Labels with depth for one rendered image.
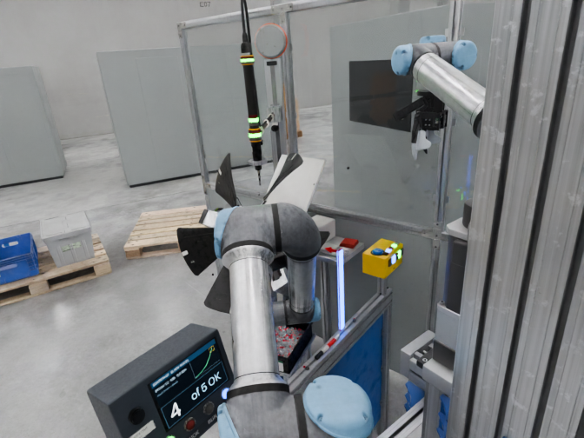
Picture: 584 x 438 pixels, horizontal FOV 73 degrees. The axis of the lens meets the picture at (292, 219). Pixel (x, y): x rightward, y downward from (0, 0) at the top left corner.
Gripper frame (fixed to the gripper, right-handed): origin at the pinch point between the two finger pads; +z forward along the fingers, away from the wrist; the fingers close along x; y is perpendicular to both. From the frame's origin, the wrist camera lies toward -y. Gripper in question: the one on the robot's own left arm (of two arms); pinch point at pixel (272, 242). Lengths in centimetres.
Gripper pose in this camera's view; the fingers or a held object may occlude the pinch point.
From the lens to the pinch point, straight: 144.8
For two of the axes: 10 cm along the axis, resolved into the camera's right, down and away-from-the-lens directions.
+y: -9.8, 1.5, 1.0
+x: 1.7, 9.1, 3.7
